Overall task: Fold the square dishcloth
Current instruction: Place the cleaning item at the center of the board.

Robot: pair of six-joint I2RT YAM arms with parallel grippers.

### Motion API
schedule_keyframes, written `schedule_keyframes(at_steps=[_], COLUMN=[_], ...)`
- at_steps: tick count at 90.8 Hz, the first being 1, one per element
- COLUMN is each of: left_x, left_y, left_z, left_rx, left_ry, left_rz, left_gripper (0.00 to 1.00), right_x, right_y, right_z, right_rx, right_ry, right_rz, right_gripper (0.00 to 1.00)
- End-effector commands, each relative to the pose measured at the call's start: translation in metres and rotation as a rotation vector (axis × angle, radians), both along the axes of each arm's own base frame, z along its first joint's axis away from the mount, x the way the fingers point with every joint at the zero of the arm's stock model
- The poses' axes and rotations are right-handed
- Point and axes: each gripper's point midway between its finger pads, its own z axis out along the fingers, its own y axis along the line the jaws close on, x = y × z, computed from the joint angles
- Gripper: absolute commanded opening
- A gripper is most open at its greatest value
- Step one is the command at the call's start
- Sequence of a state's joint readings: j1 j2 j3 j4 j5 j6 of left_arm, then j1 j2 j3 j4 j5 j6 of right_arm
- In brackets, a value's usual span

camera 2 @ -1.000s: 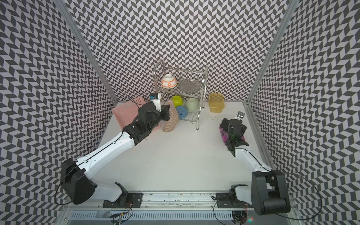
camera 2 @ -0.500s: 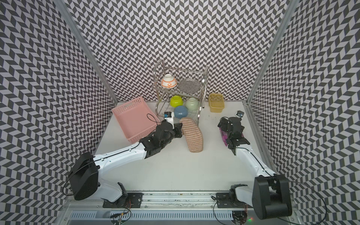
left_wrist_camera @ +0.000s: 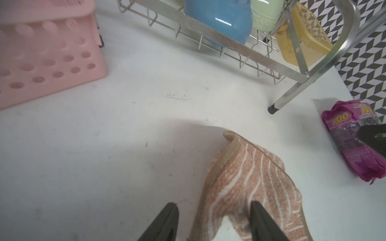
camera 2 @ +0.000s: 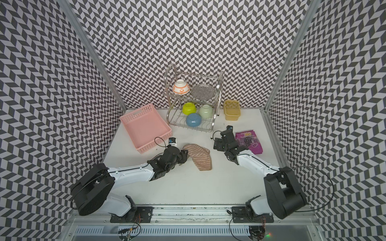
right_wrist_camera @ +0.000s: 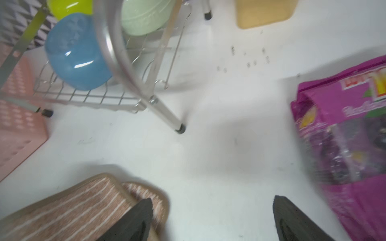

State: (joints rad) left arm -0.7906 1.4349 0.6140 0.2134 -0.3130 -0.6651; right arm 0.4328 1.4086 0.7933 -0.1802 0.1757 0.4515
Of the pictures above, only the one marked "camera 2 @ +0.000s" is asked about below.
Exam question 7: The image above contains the striped brown dishcloth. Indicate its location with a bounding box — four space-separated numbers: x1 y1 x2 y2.
183 144 212 171

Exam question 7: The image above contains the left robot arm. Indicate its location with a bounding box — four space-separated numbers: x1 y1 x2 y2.
70 145 189 223

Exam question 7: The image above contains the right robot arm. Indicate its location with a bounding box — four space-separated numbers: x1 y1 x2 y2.
214 129 307 220

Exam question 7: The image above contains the purple blackcurrant gummy bag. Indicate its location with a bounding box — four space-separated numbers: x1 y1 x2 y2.
235 130 263 155

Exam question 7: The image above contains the blue bowl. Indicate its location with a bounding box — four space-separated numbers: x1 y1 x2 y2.
186 113 202 128

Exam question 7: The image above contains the yellow plastic container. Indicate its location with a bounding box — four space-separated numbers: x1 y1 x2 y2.
223 100 241 121

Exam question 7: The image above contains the pale green bowl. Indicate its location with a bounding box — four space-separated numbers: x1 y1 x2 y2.
199 104 213 119

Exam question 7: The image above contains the pink plastic basket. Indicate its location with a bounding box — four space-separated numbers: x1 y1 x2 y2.
120 103 172 154

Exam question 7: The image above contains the lime green bowl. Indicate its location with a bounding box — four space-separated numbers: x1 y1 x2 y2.
182 102 197 115

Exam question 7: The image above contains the silver metal dish rack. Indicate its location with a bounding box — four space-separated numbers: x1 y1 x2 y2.
163 64 224 132

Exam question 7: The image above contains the grey patterned plate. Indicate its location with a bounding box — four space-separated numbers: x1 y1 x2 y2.
191 84 215 101

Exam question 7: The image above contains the white orange patterned bowl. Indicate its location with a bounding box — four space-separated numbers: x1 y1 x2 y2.
172 79 191 95

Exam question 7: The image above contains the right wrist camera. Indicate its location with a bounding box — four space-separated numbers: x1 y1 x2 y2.
226 125 233 132

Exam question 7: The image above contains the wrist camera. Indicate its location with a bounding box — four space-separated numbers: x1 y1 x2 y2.
168 137 177 147
226 125 233 132

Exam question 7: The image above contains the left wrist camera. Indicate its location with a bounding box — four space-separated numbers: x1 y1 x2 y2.
168 137 177 147

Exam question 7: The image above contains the aluminium front rail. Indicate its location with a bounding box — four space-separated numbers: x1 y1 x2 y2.
64 204 320 226

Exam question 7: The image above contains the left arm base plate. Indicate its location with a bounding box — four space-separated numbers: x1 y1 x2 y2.
110 206 154 224

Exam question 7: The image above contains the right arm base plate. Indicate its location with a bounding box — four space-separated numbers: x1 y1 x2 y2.
229 206 274 224

